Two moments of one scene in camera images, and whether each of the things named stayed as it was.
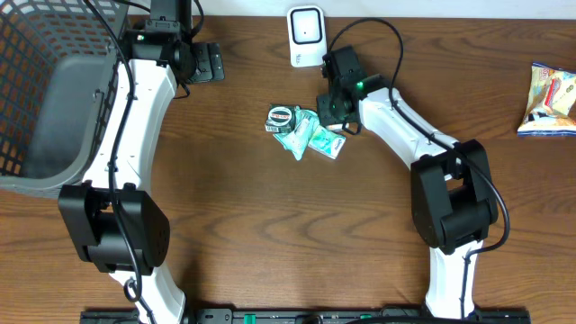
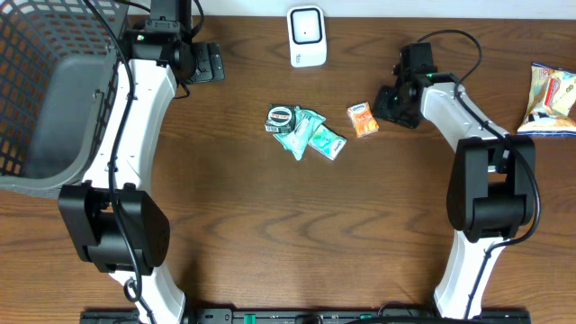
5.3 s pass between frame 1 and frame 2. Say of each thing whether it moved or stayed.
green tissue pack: stayed
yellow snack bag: stayed
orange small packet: moved
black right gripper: moved
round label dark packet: stayed
